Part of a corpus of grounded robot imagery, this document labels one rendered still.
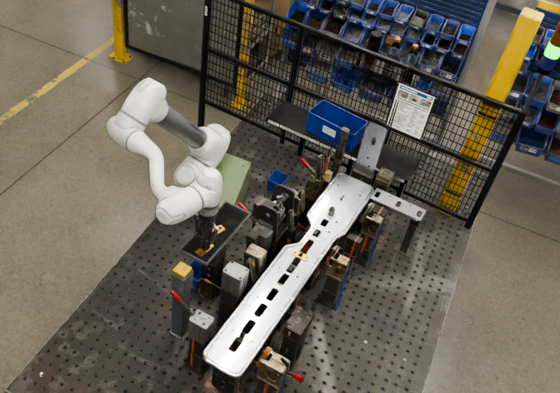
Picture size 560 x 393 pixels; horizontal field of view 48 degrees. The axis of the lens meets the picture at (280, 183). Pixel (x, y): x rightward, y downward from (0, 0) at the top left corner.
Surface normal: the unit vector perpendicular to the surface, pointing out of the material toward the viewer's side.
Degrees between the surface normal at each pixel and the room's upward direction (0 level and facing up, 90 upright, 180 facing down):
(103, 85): 0
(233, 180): 42
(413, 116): 90
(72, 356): 0
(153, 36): 92
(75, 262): 0
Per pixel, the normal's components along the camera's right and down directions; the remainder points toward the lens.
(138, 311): 0.13, -0.72
